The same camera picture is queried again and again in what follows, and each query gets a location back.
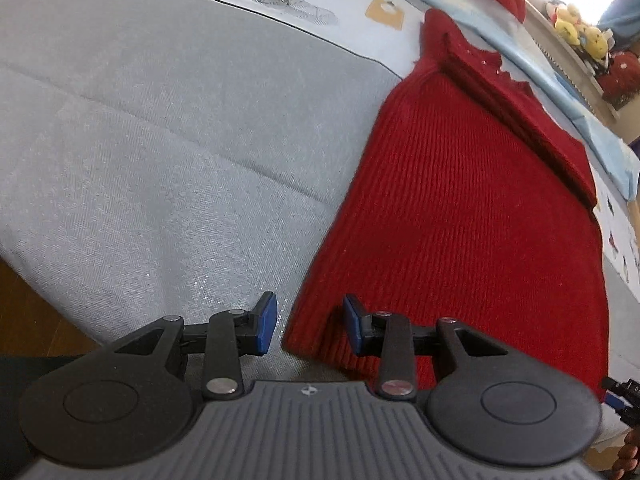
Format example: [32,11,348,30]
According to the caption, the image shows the yellow plush toys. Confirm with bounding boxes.
[520,4,622,122]

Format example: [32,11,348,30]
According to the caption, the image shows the person's right hand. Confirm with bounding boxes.
[616,427,640,480]

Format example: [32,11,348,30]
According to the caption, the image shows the small yellow plush toy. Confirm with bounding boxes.
[554,19,582,45]

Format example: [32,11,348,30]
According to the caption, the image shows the blue curtain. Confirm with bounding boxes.
[596,0,640,52]

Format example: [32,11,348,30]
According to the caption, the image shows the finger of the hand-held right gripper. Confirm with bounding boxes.
[600,377,640,427]

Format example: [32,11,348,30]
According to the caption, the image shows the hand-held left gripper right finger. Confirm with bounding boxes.
[342,294,509,401]

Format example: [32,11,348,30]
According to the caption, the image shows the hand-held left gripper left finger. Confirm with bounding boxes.
[101,291,279,402]

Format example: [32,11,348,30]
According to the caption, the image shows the red printed pillow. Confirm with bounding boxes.
[599,52,640,109]

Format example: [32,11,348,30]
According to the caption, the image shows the red knitted sweater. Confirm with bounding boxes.
[281,7,609,397]

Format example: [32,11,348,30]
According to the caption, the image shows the light blue sheet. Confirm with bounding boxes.
[350,0,640,197]

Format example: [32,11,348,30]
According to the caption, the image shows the pale plush toy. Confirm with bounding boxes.
[545,0,577,22]

